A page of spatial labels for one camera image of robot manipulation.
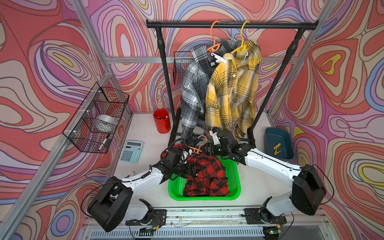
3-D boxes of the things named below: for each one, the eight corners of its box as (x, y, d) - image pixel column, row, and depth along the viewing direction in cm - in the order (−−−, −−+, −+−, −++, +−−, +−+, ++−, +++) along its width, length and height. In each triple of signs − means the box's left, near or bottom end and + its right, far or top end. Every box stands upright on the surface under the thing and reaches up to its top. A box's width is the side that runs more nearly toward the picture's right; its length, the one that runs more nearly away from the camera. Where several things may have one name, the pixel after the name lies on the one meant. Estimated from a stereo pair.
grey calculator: (120, 163, 94) (118, 161, 92) (127, 142, 104) (126, 140, 102) (138, 163, 94) (137, 161, 92) (143, 142, 104) (142, 140, 102)
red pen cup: (155, 133, 109) (151, 120, 98) (158, 122, 116) (154, 109, 105) (170, 133, 109) (167, 120, 98) (171, 122, 116) (169, 109, 105)
